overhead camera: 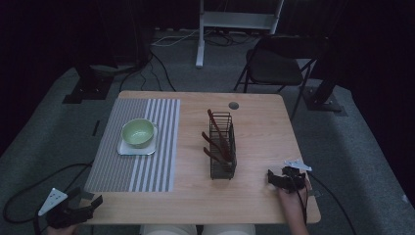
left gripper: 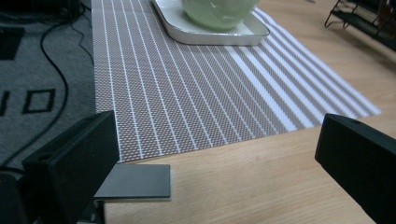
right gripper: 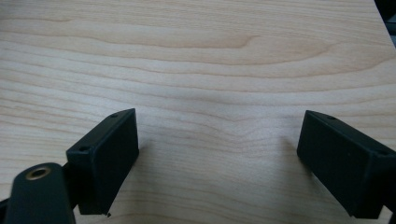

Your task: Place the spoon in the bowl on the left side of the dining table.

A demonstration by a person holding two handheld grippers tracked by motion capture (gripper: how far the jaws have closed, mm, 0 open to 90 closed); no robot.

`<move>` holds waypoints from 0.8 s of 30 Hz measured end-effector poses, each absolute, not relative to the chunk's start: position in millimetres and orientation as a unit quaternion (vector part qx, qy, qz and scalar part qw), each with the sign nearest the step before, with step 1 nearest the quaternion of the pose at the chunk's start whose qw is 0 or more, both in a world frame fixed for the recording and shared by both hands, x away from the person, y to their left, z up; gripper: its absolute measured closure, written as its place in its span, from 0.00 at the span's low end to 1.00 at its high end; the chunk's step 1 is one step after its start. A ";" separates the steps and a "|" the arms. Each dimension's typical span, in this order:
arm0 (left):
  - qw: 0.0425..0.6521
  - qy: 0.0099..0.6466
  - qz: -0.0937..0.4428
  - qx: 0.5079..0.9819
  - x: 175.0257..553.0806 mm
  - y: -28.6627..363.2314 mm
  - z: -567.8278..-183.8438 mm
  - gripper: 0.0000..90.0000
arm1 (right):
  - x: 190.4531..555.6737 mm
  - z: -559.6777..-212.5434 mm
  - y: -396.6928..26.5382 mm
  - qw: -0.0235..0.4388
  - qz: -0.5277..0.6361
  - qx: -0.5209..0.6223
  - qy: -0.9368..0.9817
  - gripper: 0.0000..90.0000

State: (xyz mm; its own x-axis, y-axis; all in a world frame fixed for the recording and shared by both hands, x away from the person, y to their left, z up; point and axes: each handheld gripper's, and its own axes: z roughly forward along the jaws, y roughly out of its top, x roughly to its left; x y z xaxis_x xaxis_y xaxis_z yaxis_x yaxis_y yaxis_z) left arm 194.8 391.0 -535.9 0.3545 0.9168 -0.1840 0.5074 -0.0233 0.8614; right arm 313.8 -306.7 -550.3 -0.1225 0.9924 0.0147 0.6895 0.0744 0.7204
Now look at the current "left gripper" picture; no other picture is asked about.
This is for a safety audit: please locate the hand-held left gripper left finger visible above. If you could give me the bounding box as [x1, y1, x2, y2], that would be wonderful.
[21, 110, 120, 224]

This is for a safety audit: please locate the black cable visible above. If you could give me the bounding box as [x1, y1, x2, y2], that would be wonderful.
[0, 12, 94, 169]

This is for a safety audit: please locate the dark grey flat plate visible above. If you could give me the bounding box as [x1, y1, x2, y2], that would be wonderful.
[92, 163, 172, 202]

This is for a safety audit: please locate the white rectangular tray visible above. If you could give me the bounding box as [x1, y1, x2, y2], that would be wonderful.
[151, 0, 271, 47]

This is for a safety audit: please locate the striped woven placemat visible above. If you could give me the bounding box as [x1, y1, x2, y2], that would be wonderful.
[91, 0, 383, 164]

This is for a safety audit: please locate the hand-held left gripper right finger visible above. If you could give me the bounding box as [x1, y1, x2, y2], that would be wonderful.
[314, 113, 396, 224]

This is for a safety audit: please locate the pale green bowl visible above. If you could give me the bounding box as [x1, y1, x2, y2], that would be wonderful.
[180, 0, 260, 32]

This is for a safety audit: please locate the black wire rack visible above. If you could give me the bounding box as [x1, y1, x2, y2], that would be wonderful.
[324, 0, 396, 52]

